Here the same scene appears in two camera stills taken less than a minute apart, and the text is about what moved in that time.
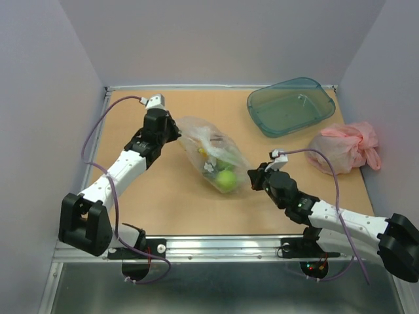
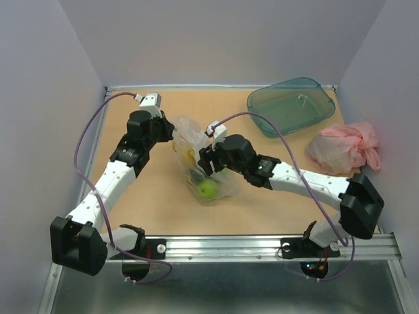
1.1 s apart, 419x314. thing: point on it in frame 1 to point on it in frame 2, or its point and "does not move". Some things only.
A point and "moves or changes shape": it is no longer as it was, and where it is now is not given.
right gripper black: (257, 174) to (209, 154)
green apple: (226, 180) to (208, 190)
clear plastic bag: (215, 154) moves or changes shape
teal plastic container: (285, 106) does not move
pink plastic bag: (346, 145) does not move
